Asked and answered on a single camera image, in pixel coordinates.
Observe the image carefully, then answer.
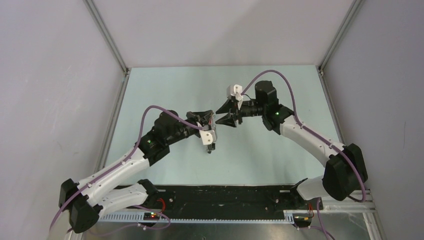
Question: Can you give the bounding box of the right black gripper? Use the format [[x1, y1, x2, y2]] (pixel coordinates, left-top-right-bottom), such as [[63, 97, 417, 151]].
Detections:
[[216, 98, 266, 128]]

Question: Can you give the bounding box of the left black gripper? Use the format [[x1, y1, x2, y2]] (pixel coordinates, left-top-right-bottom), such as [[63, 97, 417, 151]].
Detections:
[[165, 110, 213, 146]]

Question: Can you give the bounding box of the black key tag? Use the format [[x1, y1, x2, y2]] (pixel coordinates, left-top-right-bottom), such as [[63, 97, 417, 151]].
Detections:
[[206, 142, 216, 154]]

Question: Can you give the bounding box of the steel key holder red handle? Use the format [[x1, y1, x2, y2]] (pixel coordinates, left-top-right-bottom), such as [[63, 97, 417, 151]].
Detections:
[[207, 114, 216, 132]]

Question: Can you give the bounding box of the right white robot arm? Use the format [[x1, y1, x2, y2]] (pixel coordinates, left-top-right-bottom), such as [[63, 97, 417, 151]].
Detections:
[[216, 80, 368, 209]]

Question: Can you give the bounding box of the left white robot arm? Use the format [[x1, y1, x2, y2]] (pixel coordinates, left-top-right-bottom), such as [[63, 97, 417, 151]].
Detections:
[[58, 109, 217, 234]]

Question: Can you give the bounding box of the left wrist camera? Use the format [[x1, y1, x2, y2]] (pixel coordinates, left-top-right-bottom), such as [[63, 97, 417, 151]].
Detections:
[[199, 126, 217, 146]]

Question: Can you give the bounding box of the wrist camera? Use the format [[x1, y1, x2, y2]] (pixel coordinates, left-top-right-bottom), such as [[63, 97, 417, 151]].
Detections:
[[199, 126, 217, 146], [226, 84, 244, 109]]

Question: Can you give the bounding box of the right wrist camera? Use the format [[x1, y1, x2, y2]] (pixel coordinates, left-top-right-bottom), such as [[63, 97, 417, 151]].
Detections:
[[226, 84, 244, 109]]

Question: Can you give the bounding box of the left aluminium corner post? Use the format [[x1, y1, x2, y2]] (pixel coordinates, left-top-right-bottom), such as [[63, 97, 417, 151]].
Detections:
[[83, 0, 129, 76]]

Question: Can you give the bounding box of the aluminium corner post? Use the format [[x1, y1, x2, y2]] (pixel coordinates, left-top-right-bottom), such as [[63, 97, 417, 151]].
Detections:
[[317, 0, 365, 77], [83, 0, 129, 76]]

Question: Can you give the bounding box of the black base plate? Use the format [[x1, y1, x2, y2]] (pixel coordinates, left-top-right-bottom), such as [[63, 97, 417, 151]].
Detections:
[[141, 185, 309, 221]]

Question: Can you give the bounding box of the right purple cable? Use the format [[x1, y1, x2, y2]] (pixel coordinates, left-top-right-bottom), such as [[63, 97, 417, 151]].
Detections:
[[241, 69, 367, 240]]

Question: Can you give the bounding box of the purple cable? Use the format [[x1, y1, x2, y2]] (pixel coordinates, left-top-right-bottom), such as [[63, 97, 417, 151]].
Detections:
[[49, 105, 204, 231], [241, 69, 367, 240]]

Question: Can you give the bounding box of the grey cable duct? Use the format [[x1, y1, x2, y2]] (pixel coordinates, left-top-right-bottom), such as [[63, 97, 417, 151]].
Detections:
[[99, 212, 295, 224]]

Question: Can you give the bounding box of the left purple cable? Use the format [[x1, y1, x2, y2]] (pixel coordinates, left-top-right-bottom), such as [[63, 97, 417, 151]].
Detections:
[[49, 105, 204, 231]]

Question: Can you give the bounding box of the aluminium frame rail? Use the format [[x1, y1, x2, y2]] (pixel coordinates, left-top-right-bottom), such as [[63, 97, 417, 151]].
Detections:
[[320, 190, 377, 213]]

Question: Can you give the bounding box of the right aluminium corner post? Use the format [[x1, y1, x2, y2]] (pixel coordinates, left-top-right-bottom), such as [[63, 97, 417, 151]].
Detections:
[[317, 0, 365, 77]]

